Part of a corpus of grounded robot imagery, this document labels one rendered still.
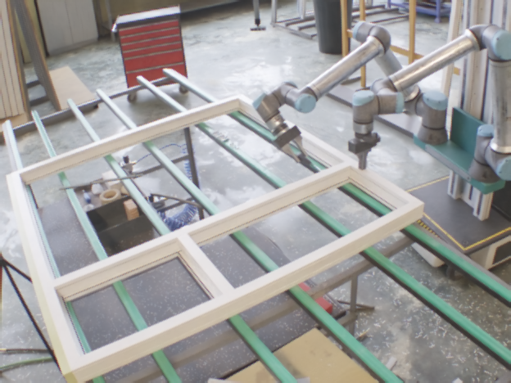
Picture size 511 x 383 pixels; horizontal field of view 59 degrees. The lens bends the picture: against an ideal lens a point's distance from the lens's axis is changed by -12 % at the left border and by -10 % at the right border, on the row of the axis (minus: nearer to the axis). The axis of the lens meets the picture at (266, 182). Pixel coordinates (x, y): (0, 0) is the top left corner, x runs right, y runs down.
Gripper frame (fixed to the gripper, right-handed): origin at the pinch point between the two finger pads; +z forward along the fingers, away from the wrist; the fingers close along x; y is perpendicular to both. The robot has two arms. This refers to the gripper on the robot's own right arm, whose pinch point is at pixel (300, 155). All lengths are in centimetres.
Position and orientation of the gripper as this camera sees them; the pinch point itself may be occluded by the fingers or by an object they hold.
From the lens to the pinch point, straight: 237.9
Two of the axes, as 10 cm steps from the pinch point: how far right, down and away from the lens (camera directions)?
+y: 2.2, -0.9, -9.7
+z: 5.8, 8.1, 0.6
